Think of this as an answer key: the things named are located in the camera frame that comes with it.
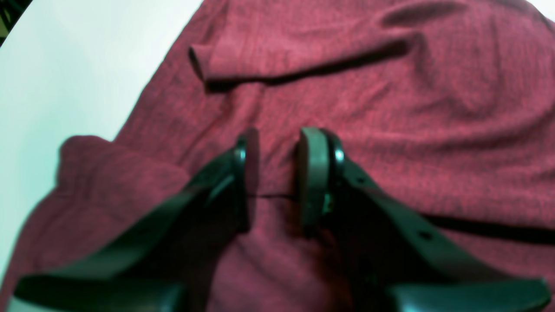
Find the dark red t-shirt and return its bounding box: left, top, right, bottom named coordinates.
left=1, top=0, right=554, bottom=312

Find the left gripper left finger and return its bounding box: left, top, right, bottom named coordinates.
left=13, top=128, right=259, bottom=312

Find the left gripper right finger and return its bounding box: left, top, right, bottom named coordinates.
left=297, top=127, right=551, bottom=312

